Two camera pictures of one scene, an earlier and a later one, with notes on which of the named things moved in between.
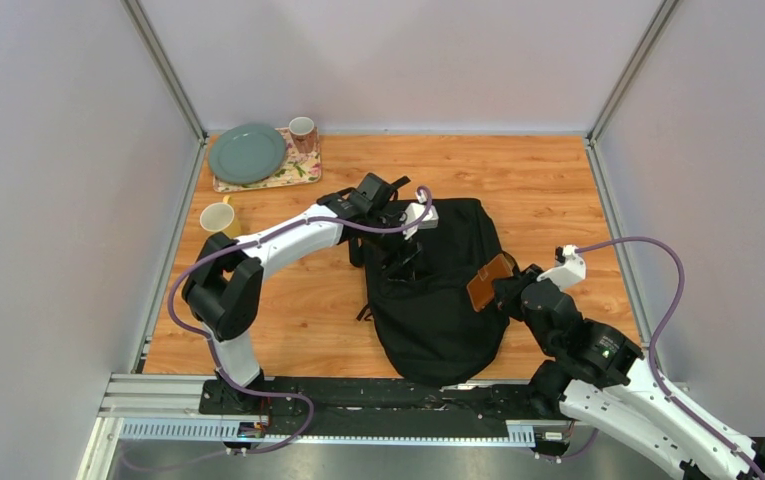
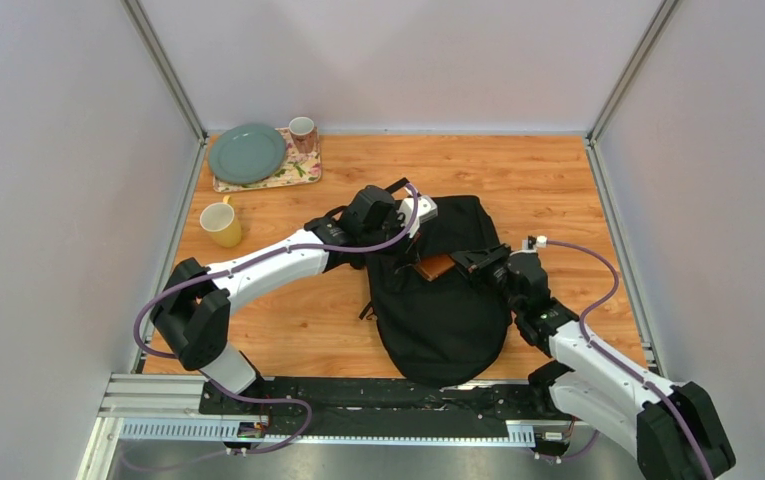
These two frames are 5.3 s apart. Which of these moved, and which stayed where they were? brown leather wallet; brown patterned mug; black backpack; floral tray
Moved: brown leather wallet
Stayed: brown patterned mug; floral tray; black backpack
